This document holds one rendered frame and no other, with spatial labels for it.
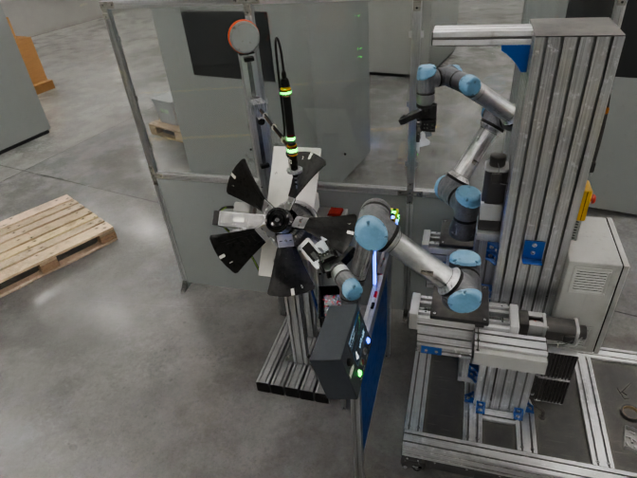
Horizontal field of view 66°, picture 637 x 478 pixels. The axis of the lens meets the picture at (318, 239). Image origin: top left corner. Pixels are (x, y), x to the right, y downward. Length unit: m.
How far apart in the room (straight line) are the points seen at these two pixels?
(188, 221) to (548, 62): 2.56
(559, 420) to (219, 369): 1.96
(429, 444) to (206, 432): 1.24
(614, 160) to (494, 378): 2.57
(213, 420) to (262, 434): 0.31
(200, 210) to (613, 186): 3.35
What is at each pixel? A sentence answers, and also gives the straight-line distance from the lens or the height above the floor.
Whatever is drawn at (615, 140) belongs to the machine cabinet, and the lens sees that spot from 4.60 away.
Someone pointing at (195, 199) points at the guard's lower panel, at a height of 0.82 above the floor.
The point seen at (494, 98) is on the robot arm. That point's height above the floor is 1.70.
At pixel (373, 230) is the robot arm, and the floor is 1.49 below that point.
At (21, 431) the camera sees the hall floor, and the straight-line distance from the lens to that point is 3.54.
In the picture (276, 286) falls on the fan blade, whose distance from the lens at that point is 2.26.
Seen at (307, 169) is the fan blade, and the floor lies 1.39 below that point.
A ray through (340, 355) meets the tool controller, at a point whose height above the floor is 1.25.
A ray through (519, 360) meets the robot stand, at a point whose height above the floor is 0.94.
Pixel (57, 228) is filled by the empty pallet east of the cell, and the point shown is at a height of 0.14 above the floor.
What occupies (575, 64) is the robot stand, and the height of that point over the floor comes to 1.94.
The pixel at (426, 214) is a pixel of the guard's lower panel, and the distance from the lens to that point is 2.98.
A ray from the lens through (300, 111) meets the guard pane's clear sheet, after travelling 2.85.
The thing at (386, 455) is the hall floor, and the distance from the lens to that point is 2.84.
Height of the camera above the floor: 2.42
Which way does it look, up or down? 35 degrees down
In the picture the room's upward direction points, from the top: 5 degrees counter-clockwise
